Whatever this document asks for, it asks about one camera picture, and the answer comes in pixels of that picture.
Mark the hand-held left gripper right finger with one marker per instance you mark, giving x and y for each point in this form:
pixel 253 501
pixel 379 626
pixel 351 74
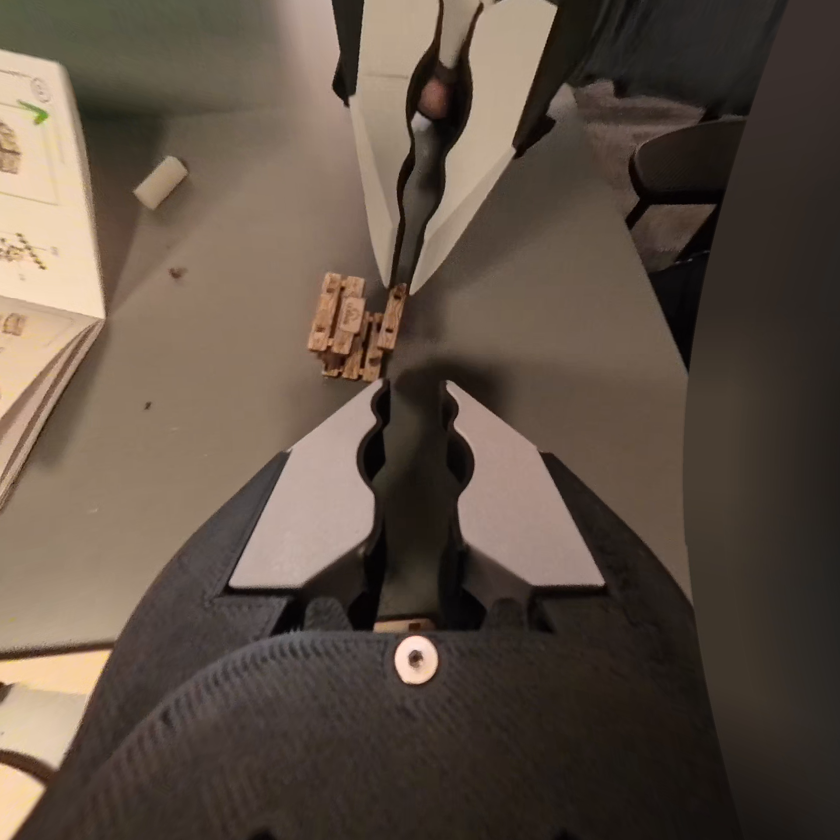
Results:
pixel 525 518

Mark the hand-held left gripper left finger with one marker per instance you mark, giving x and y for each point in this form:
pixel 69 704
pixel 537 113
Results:
pixel 308 518

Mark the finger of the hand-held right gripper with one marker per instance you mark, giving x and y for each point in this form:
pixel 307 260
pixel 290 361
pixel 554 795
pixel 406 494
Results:
pixel 492 131
pixel 380 131

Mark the small wooden model part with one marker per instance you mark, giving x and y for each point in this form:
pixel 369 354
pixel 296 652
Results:
pixel 392 315

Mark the wooden block assembly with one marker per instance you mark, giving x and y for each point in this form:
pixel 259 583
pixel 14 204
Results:
pixel 341 321

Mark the black office chair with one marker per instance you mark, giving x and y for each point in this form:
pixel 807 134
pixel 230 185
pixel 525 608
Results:
pixel 682 157

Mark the small white cylinder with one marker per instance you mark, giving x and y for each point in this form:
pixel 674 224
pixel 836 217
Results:
pixel 161 182

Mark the wooden sheet with curved cutouts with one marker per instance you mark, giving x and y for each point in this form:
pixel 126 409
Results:
pixel 39 669

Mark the white instruction booklet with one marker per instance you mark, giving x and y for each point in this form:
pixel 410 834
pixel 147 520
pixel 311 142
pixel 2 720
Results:
pixel 46 197

